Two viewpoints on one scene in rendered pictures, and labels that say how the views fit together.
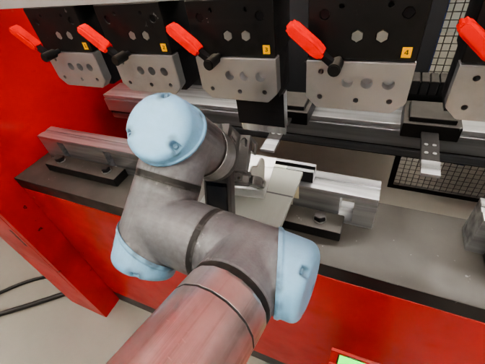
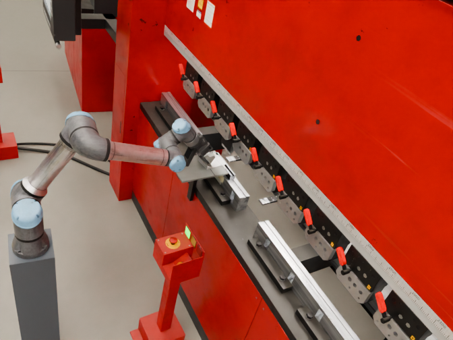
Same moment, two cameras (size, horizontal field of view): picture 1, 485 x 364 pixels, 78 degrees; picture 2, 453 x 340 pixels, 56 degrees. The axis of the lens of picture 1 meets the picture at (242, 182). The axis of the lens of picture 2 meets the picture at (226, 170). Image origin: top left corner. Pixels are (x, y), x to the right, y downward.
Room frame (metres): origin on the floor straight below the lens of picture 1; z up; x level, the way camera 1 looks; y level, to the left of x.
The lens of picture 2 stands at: (-1.15, -0.80, 2.36)
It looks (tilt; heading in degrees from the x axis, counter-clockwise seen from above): 37 degrees down; 23
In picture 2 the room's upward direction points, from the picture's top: 15 degrees clockwise
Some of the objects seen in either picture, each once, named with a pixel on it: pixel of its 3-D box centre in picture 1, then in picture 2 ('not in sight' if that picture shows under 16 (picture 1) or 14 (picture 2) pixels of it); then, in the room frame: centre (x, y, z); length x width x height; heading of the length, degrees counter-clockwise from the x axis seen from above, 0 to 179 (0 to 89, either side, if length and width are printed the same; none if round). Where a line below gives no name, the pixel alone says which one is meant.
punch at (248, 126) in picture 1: (262, 111); (228, 142); (0.54, -0.06, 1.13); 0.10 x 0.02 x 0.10; 60
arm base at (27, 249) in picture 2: not in sight; (29, 237); (-0.35, 0.35, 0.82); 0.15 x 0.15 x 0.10
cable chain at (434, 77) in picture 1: (380, 81); not in sight; (0.78, -0.44, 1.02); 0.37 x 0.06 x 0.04; 60
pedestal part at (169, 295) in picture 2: not in sight; (168, 297); (0.07, -0.16, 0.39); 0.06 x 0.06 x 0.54; 62
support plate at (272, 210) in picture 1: (242, 207); (197, 166); (0.41, 0.01, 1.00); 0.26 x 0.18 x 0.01; 150
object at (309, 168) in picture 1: (271, 166); (223, 165); (0.53, -0.07, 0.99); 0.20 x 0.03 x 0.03; 60
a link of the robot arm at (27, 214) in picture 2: not in sight; (27, 218); (-0.35, 0.36, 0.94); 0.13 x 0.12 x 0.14; 55
